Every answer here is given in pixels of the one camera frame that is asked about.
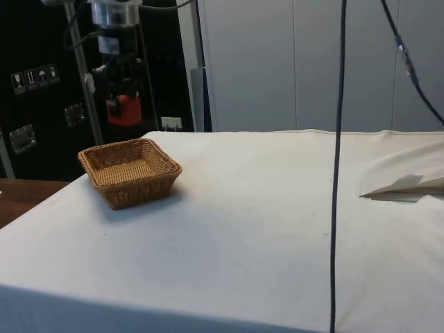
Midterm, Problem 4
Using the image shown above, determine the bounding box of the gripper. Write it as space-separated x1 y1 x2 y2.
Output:
103 52 137 118

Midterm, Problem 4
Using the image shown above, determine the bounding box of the red cube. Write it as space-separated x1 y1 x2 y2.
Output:
107 93 142 126

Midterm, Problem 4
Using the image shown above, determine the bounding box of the wicker basket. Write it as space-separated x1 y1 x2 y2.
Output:
77 137 183 211

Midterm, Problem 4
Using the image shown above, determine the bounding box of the silver metal pole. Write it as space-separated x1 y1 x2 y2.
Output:
64 0 103 147

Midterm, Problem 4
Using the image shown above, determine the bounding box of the black cabinet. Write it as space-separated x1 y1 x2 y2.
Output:
0 0 196 182

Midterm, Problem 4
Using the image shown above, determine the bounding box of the pale grey locker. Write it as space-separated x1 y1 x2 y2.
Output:
198 0 296 133
394 0 444 132

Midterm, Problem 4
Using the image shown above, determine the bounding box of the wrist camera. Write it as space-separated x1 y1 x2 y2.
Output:
97 35 121 56

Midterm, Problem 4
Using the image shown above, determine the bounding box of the black cable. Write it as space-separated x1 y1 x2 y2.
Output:
380 0 444 126
327 0 348 333

